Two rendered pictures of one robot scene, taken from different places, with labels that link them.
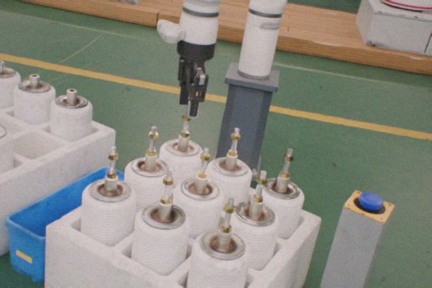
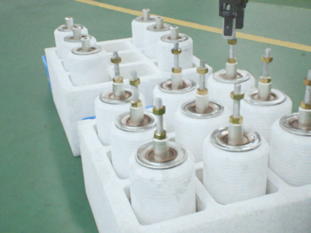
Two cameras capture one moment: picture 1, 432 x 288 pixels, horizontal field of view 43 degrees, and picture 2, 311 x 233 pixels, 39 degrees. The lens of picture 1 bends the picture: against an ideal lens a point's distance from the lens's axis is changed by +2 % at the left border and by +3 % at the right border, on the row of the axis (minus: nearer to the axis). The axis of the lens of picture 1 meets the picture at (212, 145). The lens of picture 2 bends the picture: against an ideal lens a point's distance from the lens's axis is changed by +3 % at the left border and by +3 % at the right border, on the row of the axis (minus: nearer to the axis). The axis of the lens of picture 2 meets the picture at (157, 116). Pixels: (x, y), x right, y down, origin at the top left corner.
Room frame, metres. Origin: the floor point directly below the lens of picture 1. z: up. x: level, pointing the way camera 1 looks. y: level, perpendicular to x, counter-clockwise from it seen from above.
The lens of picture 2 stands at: (0.34, -0.42, 0.57)
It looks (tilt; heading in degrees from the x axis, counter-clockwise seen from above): 26 degrees down; 45
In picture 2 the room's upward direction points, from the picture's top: 3 degrees counter-clockwise
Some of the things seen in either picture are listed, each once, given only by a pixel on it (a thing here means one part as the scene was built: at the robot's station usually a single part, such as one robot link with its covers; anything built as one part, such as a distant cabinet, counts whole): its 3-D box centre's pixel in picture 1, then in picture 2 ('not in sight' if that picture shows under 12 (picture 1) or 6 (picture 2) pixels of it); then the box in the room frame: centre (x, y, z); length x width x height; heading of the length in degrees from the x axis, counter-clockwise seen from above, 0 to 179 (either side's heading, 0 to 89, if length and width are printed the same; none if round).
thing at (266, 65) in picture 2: (234, 145); (265, 70); (0.98, -0.04, 0.30); 0.01 x 0.01 x 0.08; 80
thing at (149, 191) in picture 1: (145, 206); (178, 126); (0.92, 0.12, 0.16); 0.10 x 0.10 x 0.18
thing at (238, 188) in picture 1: (223, 203); (260, 141); (0.98, -0.04, 0.16); 0.10 x 0.10 x 0.18
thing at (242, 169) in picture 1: (229, 167); (264, 97); (0.98, -0.04, 0.25); 0.08 x 0.08 x 0.01
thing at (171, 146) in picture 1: (182, 148); (231, 76); (1.03, 0.06, 0.25); 0.08 x 0.08 x 0.01
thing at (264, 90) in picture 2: (231, 161); (264, 90); (0.98, -0.04, 0.26); 0.02 x 0.02 x 0.03
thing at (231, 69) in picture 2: (183, 143); (231, 70); (1.03, 0.06, 0.26); 0.02 x 0.02 x 0.03
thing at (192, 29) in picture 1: (189, 22); not in sight; (1.02, 0.08, 0.52); 0.11 x 0.09 x 0.06; 111
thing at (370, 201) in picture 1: (369, 202); not in sight; (0.81, -0.28, 0.32); 0.04 x 0.04 x 0.02
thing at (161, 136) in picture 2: (225, 227); (160, 134); (0.71, -0.04, 0.29); 0.02 x 0.02 x 0.01; 67
